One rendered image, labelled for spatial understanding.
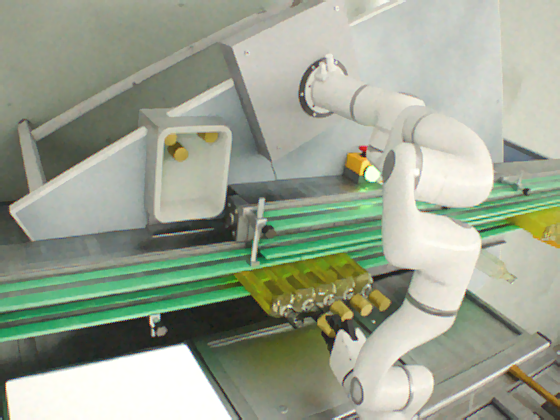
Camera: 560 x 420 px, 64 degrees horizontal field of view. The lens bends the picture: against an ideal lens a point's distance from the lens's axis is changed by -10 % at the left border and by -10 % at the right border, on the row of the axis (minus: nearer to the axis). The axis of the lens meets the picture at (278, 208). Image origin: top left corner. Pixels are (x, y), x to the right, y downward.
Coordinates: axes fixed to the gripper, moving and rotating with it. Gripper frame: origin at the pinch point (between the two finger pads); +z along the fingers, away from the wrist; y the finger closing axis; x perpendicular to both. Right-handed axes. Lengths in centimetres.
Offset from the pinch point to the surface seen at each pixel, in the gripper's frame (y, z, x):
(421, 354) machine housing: -15.9, 4.7, -31.3
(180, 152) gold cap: 27, 30, 31
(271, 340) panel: -12.7, 12.1, 8.3
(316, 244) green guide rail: 6.3, 25.2, -4.1
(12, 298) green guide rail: 4, 8, 65
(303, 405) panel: -12.7, -9.2, 7.2
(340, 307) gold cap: 1.4, 5.6, -3.8
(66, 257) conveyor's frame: 6, 21, 55
